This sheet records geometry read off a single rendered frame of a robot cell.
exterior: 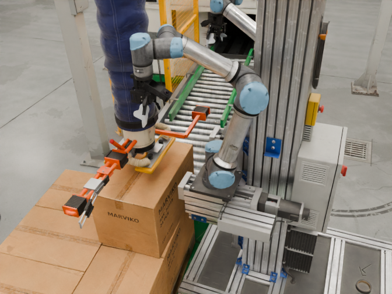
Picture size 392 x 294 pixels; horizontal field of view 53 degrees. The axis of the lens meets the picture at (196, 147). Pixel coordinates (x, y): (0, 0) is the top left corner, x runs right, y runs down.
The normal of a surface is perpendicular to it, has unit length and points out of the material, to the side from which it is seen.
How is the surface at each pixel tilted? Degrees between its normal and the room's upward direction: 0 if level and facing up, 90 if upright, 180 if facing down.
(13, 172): 0
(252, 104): 83
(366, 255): 0
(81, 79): 90
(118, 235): 90
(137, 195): 0
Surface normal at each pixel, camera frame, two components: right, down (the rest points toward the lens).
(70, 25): -0.27, 0.57
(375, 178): -0.03, -0.81
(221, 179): 0.04, 0.68
